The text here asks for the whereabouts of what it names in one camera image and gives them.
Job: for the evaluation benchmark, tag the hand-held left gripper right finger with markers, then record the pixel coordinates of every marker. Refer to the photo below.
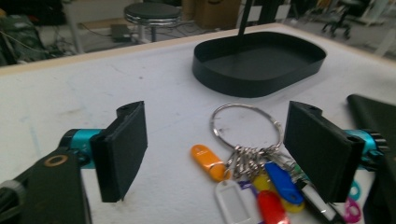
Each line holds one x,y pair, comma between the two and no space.
317,149

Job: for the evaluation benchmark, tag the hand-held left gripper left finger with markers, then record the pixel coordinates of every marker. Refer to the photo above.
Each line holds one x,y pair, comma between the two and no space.
120,149

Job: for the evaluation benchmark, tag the black oval tray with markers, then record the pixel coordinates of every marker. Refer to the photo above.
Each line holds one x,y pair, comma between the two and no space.
255,65

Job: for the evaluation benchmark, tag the black power adapter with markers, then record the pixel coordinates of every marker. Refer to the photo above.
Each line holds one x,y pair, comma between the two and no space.
120,32

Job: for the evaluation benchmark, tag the black office chair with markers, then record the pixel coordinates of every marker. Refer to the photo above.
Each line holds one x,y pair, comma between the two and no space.
339,18

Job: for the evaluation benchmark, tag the round black stool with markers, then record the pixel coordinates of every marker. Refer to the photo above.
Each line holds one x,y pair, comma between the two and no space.
152,12

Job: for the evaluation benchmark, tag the black stand pole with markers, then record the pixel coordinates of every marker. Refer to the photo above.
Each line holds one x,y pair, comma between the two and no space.
245,18

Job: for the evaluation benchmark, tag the cardboard box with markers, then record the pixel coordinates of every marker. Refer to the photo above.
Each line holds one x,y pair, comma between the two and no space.
211,12

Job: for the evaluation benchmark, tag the white metal frame leg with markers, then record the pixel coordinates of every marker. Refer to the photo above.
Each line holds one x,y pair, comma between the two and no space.
74,31

